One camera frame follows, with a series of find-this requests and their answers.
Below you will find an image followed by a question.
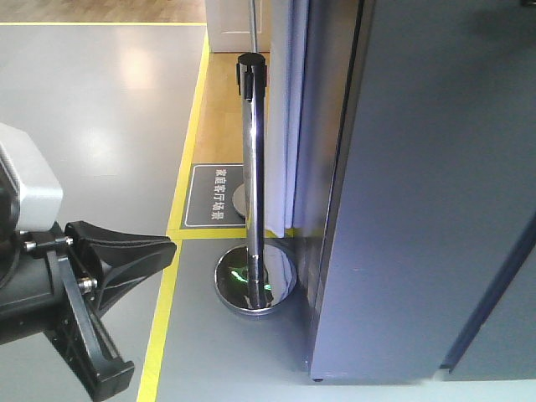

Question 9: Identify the grey floor sign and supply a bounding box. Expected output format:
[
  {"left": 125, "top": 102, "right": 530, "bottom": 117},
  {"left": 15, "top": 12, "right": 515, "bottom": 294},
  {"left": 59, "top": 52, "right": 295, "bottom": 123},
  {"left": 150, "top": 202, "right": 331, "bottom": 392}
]
[{"left": 181, "top": 163, "right": 245, "bottom": 229}]

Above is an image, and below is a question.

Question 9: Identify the dark grey fridge right door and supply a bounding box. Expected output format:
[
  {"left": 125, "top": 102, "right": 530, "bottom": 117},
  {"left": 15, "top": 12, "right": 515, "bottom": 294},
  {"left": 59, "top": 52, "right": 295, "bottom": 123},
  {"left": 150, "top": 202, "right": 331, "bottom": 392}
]
[{"left": 440, "top": 217, "right": 535, "bottom": 381}]

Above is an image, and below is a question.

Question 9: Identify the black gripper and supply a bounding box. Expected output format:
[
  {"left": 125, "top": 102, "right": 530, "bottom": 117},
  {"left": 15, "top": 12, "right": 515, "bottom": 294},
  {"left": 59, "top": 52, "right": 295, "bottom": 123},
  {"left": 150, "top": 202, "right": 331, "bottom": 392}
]
[{"left": 1, "top": 221, "right": 177, "bottom": 401}]

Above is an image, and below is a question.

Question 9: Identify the white fridge door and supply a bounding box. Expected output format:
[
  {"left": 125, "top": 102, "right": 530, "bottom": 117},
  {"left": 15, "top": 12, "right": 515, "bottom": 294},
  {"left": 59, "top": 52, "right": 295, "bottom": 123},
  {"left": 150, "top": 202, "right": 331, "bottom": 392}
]
[{"left": 309, "top": 1, "right": 535, "bottom": 384}]

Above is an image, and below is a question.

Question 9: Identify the chrome stanchion post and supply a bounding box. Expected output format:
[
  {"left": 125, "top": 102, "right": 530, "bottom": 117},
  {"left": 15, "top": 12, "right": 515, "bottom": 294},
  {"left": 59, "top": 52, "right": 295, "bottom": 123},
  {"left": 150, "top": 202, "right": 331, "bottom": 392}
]
[
  {"left": 214, "top": 53, "right": 297, "bottom": 317},
  {"left": 231, "top": 0, "right": 260, "bottom": 221}
]

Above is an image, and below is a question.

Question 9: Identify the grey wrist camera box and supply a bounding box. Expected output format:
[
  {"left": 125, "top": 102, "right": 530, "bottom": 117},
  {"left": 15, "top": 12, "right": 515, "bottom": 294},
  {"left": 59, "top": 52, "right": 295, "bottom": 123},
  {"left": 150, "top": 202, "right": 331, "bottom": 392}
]
[{"left": 1, "top": 123, "right": 63, "bottom": 240}]

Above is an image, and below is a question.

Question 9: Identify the white curtain panel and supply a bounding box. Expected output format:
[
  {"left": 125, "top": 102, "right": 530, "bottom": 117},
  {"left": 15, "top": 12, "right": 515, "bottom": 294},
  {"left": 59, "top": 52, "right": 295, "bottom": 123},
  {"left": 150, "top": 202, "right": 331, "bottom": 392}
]
[{"left": 265, "top": 1, "right": 310, "bottom": 237}]

